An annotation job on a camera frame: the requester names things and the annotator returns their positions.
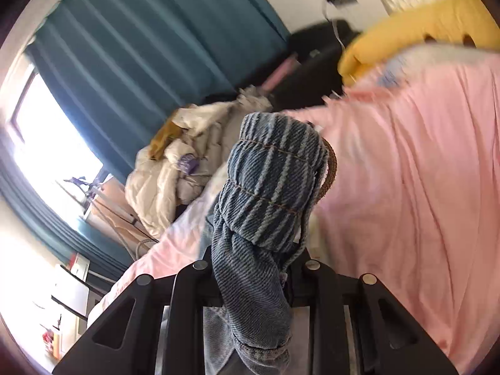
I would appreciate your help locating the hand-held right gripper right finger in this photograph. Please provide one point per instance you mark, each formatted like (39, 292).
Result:
(316, 281)

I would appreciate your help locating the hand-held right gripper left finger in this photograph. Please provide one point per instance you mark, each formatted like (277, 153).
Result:
(195, 281)

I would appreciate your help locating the blue denim jeans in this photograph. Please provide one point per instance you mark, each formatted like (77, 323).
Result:
(265, 187)

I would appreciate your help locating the brown woven belt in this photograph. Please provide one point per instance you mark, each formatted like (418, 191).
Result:
(331, 172)

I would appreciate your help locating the white duvet pile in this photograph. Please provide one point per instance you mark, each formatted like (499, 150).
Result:
(156, 179)

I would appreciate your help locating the purple white sock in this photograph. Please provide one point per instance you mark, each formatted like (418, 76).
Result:
(188, 163)

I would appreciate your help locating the white chair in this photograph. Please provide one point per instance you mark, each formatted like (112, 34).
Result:
(70, 293)

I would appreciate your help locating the pastel pink blue bed blanket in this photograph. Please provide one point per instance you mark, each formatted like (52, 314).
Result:
(410, 183)

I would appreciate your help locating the white vanity desk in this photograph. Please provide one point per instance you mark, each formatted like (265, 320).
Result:
(66, 332)

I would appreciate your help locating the mustard garment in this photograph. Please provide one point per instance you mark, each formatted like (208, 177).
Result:
(164, 138)

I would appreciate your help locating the garment steamer stand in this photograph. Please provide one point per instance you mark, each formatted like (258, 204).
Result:
(84, 182)

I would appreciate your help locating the cosmetics clutter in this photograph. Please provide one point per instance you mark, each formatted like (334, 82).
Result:
(49, 338)

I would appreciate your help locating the window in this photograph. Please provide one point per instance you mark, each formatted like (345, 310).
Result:
(50, 144)

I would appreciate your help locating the pink cloth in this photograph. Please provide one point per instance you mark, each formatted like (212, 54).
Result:
(281, 72)

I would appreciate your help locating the black armchair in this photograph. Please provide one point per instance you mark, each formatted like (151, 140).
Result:
(312, 47)

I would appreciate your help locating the wide teal curtain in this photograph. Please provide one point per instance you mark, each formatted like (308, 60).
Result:
(156, 47)

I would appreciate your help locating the yellow plush toy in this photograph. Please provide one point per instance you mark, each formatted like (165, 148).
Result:
(410, 27)

